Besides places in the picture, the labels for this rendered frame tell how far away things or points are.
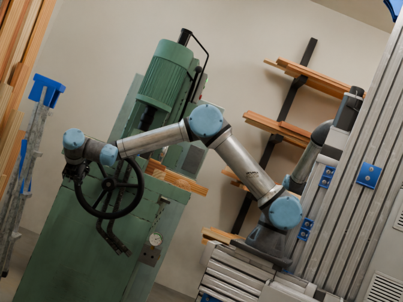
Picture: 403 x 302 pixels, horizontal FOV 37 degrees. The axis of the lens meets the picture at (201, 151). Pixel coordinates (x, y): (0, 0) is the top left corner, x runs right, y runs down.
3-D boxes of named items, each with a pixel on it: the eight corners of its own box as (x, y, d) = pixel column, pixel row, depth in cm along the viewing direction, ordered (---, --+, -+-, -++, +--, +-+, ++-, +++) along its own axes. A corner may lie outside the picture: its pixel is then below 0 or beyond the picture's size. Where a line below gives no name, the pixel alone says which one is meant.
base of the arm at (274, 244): (283, 257, 232) (293, 233, 232) (279, 259, 217) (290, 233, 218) (247, 241, 236) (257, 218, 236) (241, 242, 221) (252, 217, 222)
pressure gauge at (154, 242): (144, 247, 258) (152, 229, 259) (145, 245, 262) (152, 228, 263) (158, 253, 258) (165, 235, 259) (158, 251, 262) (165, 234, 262)
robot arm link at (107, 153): (121, 147, 223) (93, 138, 223) (117, 146, 212) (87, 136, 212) (114, 168, 223) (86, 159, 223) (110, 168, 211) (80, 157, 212)
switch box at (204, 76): (185, 97, 311) (197, 69, 311) (186, 100, 321) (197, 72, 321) (196, 102, 311) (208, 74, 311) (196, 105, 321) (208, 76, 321)
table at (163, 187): (54, 152, 257) (60, 139, 257) (70, 154, 287) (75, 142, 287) (186, 207, 256) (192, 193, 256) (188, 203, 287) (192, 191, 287)
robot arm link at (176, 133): (216, 107, 234) (95, 142, 234) (216, 103, 223) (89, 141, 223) (224, 135, 233) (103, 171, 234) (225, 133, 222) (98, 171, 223)
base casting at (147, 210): (59, 184, 266) (68, 165, 266) (84, 182, 323) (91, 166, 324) (153, 223, 265) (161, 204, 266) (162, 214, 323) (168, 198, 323)
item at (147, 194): (72, 168, 266) (76, 159, 266) (81, 168, 287) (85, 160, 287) (156, 202, 266) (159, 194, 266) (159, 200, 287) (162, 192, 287)
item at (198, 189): (99, 153, 282) (102, 145, 282) (99, 153, 284) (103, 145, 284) (205, 196, 281) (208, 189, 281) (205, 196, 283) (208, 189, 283)
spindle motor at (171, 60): (132, 97, 275) (159, 35, 276) (137, 102, 292) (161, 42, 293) (168, 112, 275) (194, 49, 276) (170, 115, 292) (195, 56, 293)
